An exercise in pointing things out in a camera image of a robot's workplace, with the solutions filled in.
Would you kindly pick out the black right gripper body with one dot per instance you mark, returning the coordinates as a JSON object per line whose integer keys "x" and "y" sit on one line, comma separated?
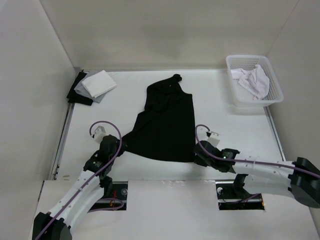
{"x": 199, "y": 160}

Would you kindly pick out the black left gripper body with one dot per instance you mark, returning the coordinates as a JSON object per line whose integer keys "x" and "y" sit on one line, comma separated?
{"x": 122, "y": 149}

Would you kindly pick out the black tank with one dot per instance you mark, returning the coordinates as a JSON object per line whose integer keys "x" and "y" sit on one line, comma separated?
{"x": 74, "y": 97}
{"x": 165, "y": 129}

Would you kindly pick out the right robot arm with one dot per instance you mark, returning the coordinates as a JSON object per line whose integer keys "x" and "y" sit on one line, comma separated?
{"x": 299, "y": 180}

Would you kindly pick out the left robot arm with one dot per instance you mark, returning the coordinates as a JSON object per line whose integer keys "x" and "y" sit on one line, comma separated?
{"x": 92, "y": 185}

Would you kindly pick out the folded black tank top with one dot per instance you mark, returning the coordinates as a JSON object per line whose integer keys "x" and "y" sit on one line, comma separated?
{"x": 74, "y": 97}

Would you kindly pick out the folded grey tank top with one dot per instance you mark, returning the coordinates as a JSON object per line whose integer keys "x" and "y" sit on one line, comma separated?
{"x": 79, "y": 88}

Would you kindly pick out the folded white tank top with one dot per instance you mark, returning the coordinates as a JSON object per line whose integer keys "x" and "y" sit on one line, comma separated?
{"x": 99, "y": 84}

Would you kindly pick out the crumpled white tank top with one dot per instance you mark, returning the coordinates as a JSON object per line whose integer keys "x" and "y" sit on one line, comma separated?
{"x": 254, "y": 81}

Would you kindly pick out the white plastic mesh basket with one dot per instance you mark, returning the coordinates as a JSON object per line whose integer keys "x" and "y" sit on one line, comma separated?
{"x": 243, "y": 98}

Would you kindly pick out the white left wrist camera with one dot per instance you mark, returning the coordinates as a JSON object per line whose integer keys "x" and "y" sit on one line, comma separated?
{"x": 99, "y": 133}

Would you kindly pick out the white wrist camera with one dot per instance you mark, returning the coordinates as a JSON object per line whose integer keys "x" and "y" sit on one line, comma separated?
{"x": 213, "y": 138}
{"x": 99, "y": 133}

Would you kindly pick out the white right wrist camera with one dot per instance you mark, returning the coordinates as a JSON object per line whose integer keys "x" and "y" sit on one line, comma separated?
{"x": 213, "y": 138}

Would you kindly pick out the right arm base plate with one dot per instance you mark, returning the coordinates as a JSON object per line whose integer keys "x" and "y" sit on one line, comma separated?
{"x": 231, "y": 199}

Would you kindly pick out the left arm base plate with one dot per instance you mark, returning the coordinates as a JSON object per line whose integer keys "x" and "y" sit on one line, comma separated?
{"x": 113, "y": 200}

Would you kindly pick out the right metal table rail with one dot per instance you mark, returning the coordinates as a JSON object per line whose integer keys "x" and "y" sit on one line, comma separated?
{"x": 274, "y": 132}

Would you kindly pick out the metal table rail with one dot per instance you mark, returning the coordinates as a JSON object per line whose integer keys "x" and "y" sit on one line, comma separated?
{"x": 274, "y": 132}
{"x": 61, "y": 140}

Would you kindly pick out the left metal table rail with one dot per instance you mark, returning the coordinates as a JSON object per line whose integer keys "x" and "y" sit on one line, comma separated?
{"x": 61, "y": 140}

